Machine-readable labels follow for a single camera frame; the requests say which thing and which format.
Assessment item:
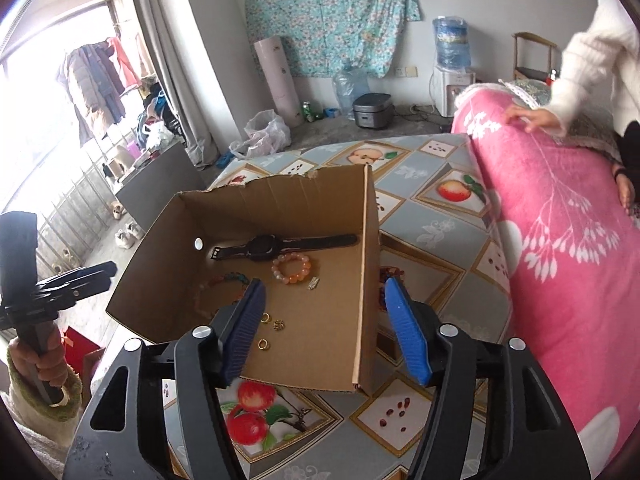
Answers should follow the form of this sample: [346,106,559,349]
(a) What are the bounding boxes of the metal balcony railing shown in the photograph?
[34,144,147,282]

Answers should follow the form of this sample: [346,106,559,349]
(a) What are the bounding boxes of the pile of clothes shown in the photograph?
[134,81,184,155]

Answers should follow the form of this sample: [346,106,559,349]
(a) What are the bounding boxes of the person's left hand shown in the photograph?
[7,331,69,392]

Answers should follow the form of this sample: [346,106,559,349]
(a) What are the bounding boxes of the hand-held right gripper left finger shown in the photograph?
[62,279,267,480]

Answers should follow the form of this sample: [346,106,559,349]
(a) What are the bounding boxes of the pink rolled mat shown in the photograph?
[253,35,304,129]

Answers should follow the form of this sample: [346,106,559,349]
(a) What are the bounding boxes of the red gift bag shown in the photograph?
[62,326,102,377]

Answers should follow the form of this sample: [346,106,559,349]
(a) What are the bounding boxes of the white plastic bag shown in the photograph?
[229,108,292,162]

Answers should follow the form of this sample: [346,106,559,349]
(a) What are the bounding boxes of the colourful glass bead necklace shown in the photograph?
[192,271,252,322]

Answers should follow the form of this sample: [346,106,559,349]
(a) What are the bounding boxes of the person's left forearm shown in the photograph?
[0,369,84,467]

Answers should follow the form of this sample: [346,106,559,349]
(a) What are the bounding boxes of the grey curtain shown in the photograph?
[124,0,237,167]

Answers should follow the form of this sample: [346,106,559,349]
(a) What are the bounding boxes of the pink floral blanket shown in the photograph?
[451,84,640,463]

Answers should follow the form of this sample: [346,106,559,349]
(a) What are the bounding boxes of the empty clear water bottle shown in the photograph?
[332,67,371,119]

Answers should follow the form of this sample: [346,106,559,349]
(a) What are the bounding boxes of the pink bead bracelet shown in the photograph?
[271,253,312,284]

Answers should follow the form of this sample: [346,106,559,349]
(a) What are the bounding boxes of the floral wall cloth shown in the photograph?
[242,0,422,79]

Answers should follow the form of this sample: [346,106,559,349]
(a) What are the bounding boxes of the pale shoes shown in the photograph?
[113,224,144,251]

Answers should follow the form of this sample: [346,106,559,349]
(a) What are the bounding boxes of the white water dispenser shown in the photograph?
[430,65,476,119]

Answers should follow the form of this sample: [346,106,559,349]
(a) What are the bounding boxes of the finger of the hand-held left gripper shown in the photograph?
[34,261,119,294]
[29,277,112,312]

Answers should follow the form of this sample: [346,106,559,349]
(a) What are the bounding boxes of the hanging coats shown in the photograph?
[54,34,144,147]

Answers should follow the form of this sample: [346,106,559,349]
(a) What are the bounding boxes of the dark grey board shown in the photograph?
[115,139,212,232]

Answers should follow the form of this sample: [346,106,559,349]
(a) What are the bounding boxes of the dark red bead bracelet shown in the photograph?
[378,266,406,312]

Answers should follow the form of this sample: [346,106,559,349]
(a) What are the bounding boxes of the brown cardboard box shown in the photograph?
[105,164,382,395]

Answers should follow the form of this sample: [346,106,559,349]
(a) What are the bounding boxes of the wooden chair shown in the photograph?
[512,31,559,82]

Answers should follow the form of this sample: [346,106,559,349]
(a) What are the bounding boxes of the grey rice cooker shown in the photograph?
[352,92,394,129]

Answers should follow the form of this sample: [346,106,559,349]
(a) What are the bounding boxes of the black wrist watch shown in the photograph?
[209,233,359,263]

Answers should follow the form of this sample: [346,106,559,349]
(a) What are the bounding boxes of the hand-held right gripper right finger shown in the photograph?
[384,276,591,480]

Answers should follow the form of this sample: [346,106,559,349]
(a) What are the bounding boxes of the grey lace cushion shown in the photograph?
[496,78,622,162]

